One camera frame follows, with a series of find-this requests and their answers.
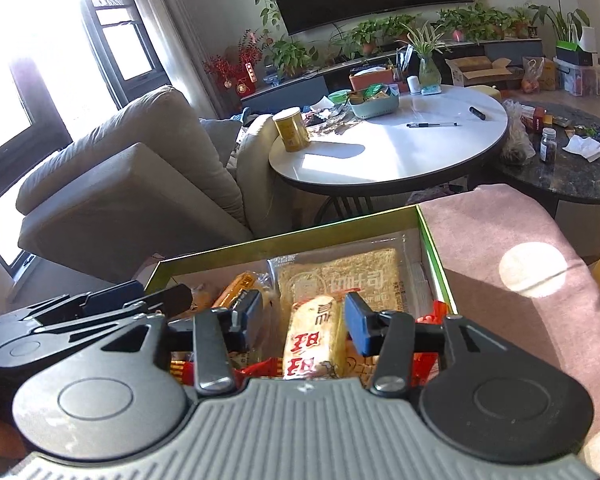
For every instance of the row of potted green plants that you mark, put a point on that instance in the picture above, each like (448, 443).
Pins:
(290, 55)

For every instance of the black marker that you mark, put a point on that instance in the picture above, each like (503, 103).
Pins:
(478, 113)

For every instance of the red berry branch decoration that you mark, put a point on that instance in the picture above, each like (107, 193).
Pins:
(230, 67)

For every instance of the red small box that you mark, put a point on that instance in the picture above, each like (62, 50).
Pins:
(537, 120)

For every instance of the black pen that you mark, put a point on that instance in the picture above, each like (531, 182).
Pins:
(432, 124)

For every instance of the teal basket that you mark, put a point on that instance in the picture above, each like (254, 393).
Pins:
(375, 107)

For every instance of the open cardboard box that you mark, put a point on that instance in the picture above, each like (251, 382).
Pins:
(472, 75)

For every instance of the crumpled white tissue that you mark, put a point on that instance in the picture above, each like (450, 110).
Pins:
(585, 147)

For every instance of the dark glass jar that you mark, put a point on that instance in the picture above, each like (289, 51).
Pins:
(548, 147)

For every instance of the beige armchair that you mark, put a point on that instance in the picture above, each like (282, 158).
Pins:
(130, 185)

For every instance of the orange box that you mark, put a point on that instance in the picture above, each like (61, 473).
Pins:
(370, 80)

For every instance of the white round table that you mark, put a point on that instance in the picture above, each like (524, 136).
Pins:
(405, 150)

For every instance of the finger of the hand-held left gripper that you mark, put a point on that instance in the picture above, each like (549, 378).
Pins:
(115, 292)
(170, 300)

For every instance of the orange clear snack packet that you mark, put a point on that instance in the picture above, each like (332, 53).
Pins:
(237, 287)

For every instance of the dark television cabinet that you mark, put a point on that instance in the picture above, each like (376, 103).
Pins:
(290, 90)

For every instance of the red white rice cracker packet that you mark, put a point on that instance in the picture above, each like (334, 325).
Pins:
(427, 362)

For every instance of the clear plastic bag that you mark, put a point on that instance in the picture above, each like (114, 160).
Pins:
(517, 140)

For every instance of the dark marble round table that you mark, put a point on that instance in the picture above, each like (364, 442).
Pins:
(570, 175)

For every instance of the tall plant in white planter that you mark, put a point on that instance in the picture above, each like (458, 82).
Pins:
(587, 37)

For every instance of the beige curtain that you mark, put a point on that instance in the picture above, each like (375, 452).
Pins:
(180, 35)

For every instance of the dark framed window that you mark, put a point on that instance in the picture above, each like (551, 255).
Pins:
(95, 25)

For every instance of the white small jar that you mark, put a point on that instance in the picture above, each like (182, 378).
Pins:
(413, 85)

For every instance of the clear storage box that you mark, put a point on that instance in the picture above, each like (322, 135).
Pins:
(577, 80)

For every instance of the yellow red snack packet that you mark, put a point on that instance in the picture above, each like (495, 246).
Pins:
(180, 372)

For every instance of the clear toast bread packet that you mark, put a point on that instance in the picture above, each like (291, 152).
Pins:
(340, 275)

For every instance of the scattered snack wrappers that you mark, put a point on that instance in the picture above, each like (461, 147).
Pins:
(330, 115)

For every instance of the green cardboard box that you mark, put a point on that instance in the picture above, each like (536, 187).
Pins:
(330, 232)

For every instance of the pink polka dot tablecloth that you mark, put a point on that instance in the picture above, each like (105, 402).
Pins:
(490, 240)

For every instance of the teal small box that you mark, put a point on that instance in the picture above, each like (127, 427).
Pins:
(431, 90)

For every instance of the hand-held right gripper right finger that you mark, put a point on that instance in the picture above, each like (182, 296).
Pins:
(357, 322)

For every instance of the glass vase with plant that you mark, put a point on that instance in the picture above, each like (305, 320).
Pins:
(429, 72)

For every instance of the green black box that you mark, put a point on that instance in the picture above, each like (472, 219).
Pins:
(575, 55)

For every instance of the yellow canister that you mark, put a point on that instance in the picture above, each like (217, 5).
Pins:
(291, 130)

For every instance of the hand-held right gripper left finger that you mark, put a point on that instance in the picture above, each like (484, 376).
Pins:
(252, 317)

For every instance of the yellow rice cracker packet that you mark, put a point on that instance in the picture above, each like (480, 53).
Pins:
(312, 340)

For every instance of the plastic bag with fruit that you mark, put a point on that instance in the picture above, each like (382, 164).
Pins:
(532, 77)

